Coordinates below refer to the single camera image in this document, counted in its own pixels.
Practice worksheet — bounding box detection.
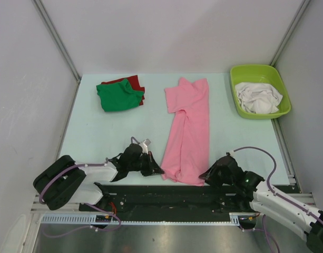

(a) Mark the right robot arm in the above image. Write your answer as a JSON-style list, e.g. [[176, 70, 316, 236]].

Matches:
[[199, 155, 323, 252]]

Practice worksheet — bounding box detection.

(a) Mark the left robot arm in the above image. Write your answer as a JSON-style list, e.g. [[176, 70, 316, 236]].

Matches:
[[33, 140, 164, 211]]

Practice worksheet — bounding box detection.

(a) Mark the right aluminium frame post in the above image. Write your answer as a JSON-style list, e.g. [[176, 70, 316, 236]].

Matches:
[[269, 0, 312, 72]]

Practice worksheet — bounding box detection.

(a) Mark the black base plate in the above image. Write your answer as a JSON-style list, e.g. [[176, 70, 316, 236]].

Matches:
[[79, 184, 300, 219]]

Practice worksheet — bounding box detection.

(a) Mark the white t shirt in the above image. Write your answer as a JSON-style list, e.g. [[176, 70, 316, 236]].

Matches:
[[235, 82, 283, 114]]

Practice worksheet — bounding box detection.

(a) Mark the folded green t shirt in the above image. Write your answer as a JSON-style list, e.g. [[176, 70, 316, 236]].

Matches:
[[95, 78, 145, 113]]

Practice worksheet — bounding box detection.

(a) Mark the folded red t shirt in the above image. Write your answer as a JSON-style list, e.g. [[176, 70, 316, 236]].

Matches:
[[101, 74, 146, 108]]

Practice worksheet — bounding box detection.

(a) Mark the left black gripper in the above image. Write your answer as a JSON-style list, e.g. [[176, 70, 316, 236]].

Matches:
[[128, 151, 164, 176]]

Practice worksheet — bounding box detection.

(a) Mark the slotted cable duct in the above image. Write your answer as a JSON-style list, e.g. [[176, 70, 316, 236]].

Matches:
[[41, 212, 261, 226]]

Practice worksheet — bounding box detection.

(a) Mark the green plastic basin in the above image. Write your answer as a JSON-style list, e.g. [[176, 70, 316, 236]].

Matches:
[[230, 64, 291, 120]]

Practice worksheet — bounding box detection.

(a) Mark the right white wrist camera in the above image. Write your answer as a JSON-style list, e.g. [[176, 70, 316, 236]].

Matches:
[[226, 150, 235, 158]]

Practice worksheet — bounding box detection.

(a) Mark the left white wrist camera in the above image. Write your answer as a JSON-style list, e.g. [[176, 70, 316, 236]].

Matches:
[[139, 139, 151, 153]]

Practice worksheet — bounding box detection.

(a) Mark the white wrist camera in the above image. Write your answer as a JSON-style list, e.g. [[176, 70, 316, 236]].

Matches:
[[226, 150, 235, 158], [139, 139, 151, 153]]

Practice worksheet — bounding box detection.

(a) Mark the pink t shirt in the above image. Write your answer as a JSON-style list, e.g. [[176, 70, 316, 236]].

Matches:
[[161, 77, 210, 187]]

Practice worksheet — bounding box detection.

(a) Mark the left aluminium frame post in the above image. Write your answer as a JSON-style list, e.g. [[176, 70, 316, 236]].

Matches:
[[31, 0, 81, 83]]

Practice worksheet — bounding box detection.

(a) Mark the aluminium frame post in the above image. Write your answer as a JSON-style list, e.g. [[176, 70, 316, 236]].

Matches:
[[31, 0, 81, 83], [269, 0, 312, 72]]

